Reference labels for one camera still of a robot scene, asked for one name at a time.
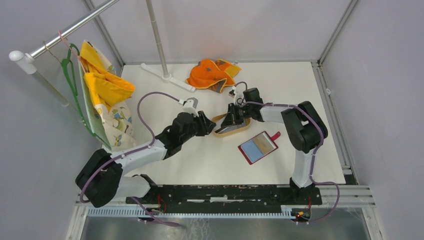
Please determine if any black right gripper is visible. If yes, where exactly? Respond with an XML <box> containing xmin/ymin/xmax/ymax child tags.
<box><xmin>221</xmin><ymin>102</ymin><xmax>252</xmax><ymax>128</ymax></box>

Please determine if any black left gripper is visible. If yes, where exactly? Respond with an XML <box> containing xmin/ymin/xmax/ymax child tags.
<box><xmin>180</xmin><ymin>110</ymin><xmax>216</xmax><ymax>144</ymax></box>

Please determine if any red leather card holder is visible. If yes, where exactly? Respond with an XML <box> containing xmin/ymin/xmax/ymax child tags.
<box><xmin>237</xmin><ymin>131</ymin><xmax>281</xmax><ymax>165</ymax></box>

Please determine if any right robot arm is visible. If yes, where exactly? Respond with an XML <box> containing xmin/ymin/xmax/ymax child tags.
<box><xmin>215</xmin><ymin>88</ymin><xmax>328</xmax><ymax>204</ymax></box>

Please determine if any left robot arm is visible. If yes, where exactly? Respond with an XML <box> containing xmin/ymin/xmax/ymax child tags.
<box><xmin>75</xmin><ymin>111</ymin><xmax>216</xmax><ymax>208</ymax></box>

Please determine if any orange yellow cloth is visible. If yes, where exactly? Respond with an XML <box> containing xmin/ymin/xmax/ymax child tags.
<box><xmin>185</xmin><ymin>58</ymin><xmax>242</xmax><ymax>93</ymax></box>

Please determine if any white rack stand base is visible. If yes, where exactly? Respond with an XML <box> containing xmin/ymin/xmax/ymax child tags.
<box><xmin>140</xmin><ymin>63</ymin><xmax>196</xmax><ymax>93</ymax></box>

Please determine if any vertical metal pole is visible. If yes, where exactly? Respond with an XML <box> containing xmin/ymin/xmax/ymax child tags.
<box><xmin>146</xmin><ymin>0</ymin><xmax>169</xmax><ymax>75</ymax></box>

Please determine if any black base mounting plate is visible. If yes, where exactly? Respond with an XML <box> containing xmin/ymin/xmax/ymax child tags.
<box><xmin>139</xmin><ymin>184</ymin><xmax>323</xmax><ymax>214</ymax></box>

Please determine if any yellow patterned hanging cloth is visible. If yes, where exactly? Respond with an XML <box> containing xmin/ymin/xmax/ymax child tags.
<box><xmin>79</xmin><ymin>40</ymin><xmax>137</xmax><ymax>152</ymax></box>

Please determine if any green clothes hanger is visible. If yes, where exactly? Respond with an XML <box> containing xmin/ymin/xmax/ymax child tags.
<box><xmin>61</xmin><ymin>43</ymin><xmax>111</xmax><ymax>150</ymax></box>

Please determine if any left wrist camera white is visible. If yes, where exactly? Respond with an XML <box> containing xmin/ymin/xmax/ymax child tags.
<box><xmin>178</xmin><ymin>97</ymin><xmax>199</xmax><ymax>117</ymax></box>

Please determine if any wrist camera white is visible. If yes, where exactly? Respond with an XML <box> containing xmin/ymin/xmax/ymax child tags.
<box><xmin>228</xmin><ymin>86</ymin><xmax>244</xmax><ymax>106</ymax></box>
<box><xmin>178</xmin><ymin>97</ymin><xmax>199</xmax><ymax>117</ymax></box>

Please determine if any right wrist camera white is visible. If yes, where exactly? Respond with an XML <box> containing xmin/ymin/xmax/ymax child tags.
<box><xmin>228</xmin><ymin>86</ymin><xmax>244</xmax><ymax>106</ymax></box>

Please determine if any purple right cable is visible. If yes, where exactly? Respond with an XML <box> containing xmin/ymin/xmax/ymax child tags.
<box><xmin>231</xmin><ymin>81</ymin><xmax>341</xmax><ymax>225</ymax></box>

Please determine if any purple cable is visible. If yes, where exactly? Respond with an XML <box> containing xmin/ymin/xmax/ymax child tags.
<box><xmin>231</xmin><ymin>81</ymin><xmax>341</xmax><ymax>225</ymax></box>
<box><xmin>79</xmin><ymin>91</ymin><xmax>186</xmax><ymax>228</ymax></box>

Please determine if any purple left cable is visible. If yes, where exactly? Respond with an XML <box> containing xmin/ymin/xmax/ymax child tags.
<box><xmin>79</xmin><ymin>91</ymin><xmax>186</xmax><ymax>228</ymax></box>

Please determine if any metal hanging rail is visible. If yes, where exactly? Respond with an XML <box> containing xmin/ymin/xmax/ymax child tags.
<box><xmin>8</xmin><ymin>0</ymin><xmax>118</xmax><ymax>75</ymax></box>

